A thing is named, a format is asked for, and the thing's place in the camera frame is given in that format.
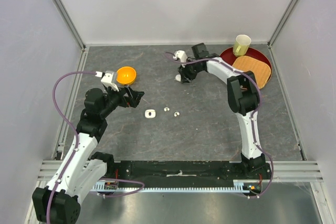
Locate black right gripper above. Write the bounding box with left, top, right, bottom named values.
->
left=177, top=59, right=202, bottom=84

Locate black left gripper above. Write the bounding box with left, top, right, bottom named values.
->
left=99, top=83, right=143, bottom=118

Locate white oval case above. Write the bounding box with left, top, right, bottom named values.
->
left=175, top=74, right=181, bottom=82

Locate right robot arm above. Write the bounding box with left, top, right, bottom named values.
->
left=173, top=43, right=266, bottom=179

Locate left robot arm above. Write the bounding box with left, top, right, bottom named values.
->
left=32, top=87, right=144, bottom=223

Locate orange plastic bowl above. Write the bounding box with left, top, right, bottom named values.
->
left=117, top=66, right=137, bottom=85

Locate dark red round tray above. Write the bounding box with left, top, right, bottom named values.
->
left=220, top=48, right=272, bottom=81

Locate pale yellow mug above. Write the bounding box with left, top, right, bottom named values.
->
left=233, top=35, right=251, bottom=57

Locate woven bamboo mat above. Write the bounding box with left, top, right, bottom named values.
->
left=233, top=56, right=271, bottom=89

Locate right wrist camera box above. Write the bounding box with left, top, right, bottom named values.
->
left=173, top=50, right=187, bottom=63

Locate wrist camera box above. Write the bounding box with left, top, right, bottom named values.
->
left=95, top=71, right=119, bottom=92
left=173, top=50, right=187, bottom=63

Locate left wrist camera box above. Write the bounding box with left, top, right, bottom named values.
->
left=95, top=71, right=119, bottom=92

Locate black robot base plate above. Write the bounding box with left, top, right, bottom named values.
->
left=105, top=161, right=271, bottom=187

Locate slotted cable duct rail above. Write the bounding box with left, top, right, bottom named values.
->
left=90, top=180, right=262, bottom=195

